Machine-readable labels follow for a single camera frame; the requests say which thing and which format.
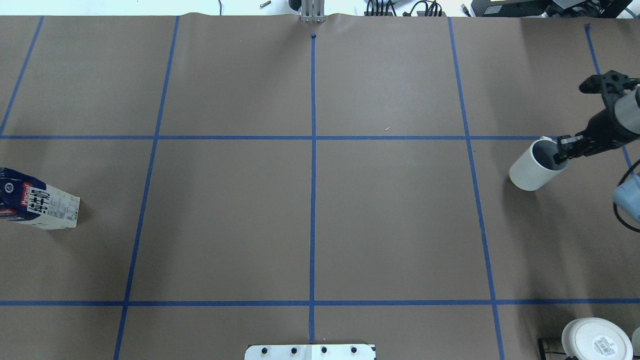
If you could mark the black equipment in corner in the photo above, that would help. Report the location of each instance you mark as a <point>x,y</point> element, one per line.
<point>600,9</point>

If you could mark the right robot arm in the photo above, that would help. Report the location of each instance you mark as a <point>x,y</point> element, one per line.
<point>625,196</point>

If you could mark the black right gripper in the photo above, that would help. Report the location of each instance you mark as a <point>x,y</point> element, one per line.
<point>603,130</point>

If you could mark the white bracket plate with bolts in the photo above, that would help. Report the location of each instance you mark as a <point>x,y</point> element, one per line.
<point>357,351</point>

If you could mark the white round lid container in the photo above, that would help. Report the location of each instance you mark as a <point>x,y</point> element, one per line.
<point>595,338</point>

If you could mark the white ribbed mug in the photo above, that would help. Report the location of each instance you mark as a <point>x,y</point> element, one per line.
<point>537,166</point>

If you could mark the metal post at table edge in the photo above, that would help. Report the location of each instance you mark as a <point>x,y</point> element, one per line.
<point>312,11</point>

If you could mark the brown paper table mat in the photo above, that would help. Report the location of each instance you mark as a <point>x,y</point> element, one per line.
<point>238,186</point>

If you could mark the blue white milk carton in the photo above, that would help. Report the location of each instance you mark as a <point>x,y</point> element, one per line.
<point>27,200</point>

